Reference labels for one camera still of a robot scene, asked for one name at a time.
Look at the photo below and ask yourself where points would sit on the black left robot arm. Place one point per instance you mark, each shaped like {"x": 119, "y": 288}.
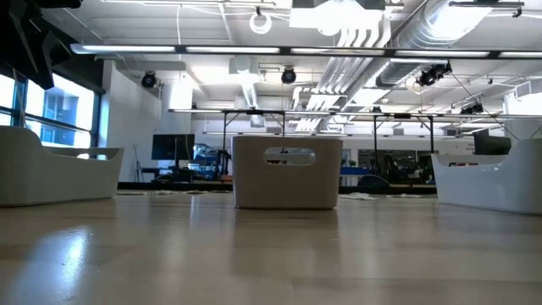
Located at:
{"x": 25, "y": 42}

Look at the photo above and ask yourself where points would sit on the white packet blue print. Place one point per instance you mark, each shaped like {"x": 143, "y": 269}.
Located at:
{"x": 195, "y": 192}

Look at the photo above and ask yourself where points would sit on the white ceiling air duct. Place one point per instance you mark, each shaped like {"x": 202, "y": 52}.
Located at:
{"x": 247, "y": 84}

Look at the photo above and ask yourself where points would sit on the white plastic bin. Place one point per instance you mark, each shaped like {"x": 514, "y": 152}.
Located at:
{"x": 288, "y": 186}
{"x": 51, "y": 178}
{"x": 487, "y": 186}

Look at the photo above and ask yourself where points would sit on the black metal rig frame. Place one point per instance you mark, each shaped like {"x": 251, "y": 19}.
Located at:
{"x": 254, "y": 112}
{"x": 375, "y": 140}

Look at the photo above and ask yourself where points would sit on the black ceiling device cluster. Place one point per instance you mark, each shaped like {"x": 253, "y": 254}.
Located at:
{"x": 432, "y": 74}
{"x": 472, "y": 109}

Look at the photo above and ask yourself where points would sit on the silver ceiling ventilation duct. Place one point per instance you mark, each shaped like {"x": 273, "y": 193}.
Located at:
{"x": 423, "y": 38}

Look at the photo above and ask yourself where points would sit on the overhead LED light bar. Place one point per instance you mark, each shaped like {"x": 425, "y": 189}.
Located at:
{"x": 233, "y": 49}

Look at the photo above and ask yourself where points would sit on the black hanging ceiling camera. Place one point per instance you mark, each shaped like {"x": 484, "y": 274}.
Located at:
{"x": 148, "y": 80}
{"x": 288, "y": 75}

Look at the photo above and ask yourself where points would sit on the black computer monitor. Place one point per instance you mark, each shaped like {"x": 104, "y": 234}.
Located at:
{"x": 173, "y": 147}
{"x": 493, "y": 145}

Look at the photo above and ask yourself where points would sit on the dark office chair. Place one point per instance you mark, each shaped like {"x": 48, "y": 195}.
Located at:
{"x": 373, "y": 183}

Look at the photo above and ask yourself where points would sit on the plain white bandage wrapper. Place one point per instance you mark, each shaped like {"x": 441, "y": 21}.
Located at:
{"x": 406, "y": 195}

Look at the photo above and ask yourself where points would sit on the blue workshop equipment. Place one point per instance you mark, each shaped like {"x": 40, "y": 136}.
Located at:
{"x": 211, "y": 163}

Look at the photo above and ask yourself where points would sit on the window with dark frame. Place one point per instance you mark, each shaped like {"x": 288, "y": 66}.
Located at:
{"x": 63, "y": 110}

